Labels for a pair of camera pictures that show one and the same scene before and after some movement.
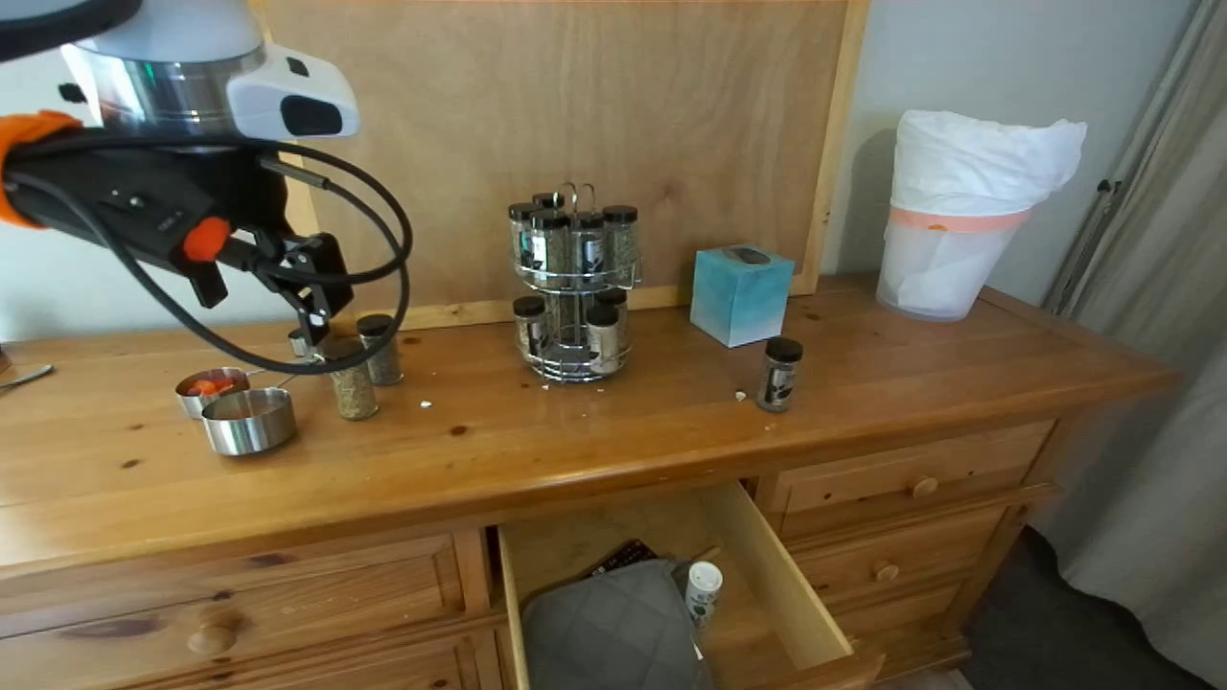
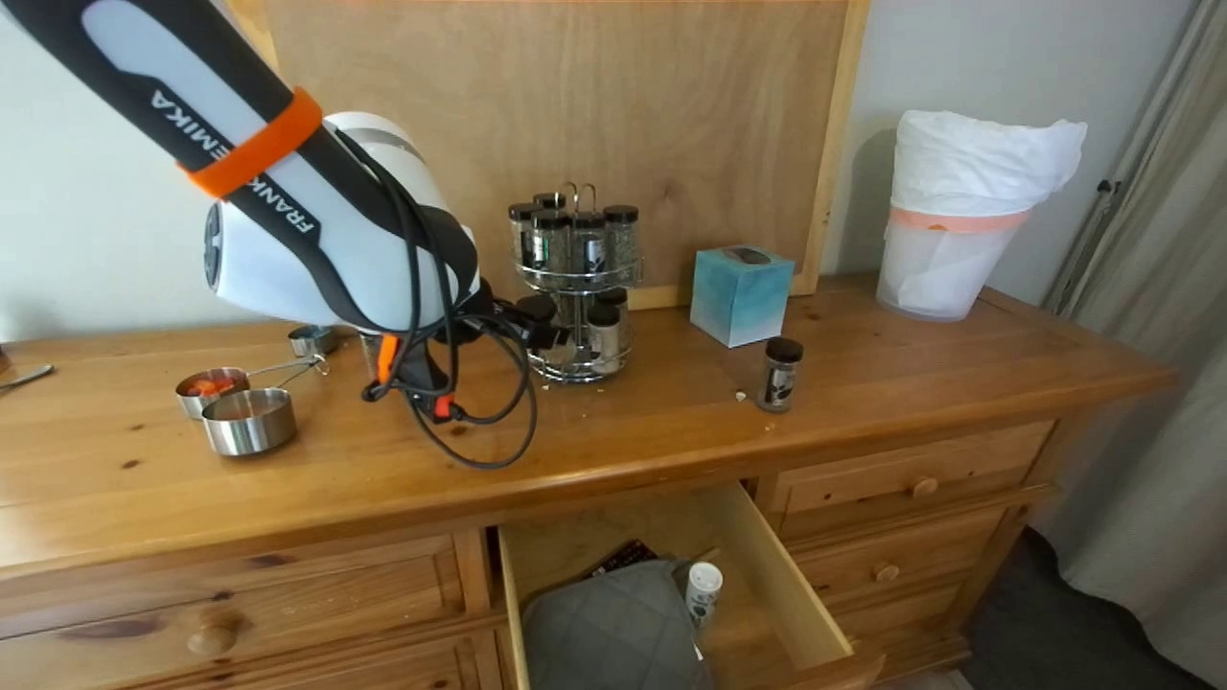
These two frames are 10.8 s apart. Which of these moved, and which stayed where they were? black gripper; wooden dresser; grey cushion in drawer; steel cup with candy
Moved: black gripper
Stayed: grey cushion in drawer; wooden dresser; steel cup with candy
